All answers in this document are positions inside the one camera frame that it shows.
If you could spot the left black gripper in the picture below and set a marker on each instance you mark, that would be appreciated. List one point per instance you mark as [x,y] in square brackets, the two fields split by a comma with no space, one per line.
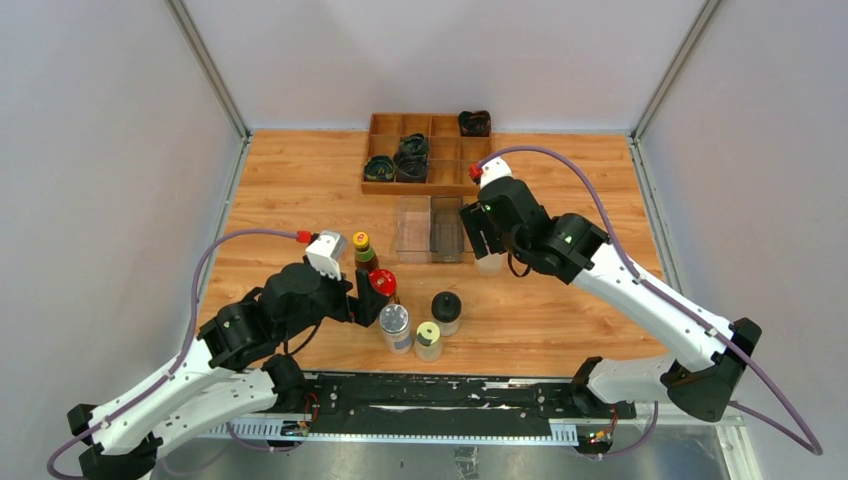
[368,304]

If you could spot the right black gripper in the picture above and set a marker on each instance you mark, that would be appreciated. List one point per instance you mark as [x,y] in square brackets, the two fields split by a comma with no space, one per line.
[476,220]

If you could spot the large silver lid jar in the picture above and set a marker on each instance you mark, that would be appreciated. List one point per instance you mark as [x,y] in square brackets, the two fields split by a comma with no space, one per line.
[490,265]

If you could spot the yellow cap sauce bottle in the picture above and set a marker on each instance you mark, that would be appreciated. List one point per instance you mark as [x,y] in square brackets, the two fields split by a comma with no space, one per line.
[365,256]

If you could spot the clear plastic organizer bin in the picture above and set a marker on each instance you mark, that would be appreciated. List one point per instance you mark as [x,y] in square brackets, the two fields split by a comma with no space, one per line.
[429,231]

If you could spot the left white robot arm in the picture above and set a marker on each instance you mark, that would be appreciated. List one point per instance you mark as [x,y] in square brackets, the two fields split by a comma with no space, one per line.
[230,369]

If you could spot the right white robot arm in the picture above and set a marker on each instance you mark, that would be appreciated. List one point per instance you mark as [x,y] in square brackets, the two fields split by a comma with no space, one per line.
[707,353]

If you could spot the red lid chili jar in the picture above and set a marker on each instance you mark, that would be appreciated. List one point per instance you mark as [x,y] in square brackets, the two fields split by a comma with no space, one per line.
[385,282]

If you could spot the silver lid spice jar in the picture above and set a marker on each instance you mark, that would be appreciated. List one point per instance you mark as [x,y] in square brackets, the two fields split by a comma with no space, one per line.
[395,325]

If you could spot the yellow lid spice jar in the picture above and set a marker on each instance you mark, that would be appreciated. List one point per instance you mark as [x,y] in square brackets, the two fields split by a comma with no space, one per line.
[428,345]

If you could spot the black lid grinder jar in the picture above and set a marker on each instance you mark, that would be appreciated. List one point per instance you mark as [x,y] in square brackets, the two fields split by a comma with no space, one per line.
[446,309]

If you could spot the wooden compartment tray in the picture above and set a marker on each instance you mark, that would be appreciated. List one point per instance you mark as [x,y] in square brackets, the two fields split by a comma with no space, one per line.
[450,159]

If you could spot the black coil lower middle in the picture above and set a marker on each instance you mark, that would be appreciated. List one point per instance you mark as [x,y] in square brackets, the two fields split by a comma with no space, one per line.
[411,168]

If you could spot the black coil top right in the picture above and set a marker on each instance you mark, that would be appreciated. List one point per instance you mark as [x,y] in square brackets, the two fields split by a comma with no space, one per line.
[474,124]

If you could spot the black green coil middle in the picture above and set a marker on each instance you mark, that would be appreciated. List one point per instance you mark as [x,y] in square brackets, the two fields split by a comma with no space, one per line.
[416,144]

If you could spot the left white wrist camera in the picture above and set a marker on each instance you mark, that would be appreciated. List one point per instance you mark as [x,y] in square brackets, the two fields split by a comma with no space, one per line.
[324,254]

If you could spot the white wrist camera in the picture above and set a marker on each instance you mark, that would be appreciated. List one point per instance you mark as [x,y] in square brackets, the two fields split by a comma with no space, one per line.
[324,254]
[495,169]

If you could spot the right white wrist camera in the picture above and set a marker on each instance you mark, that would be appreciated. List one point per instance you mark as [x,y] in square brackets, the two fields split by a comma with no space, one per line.
[495,169]

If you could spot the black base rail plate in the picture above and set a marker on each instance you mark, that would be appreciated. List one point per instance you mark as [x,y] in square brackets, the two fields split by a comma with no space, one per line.
[424,408]

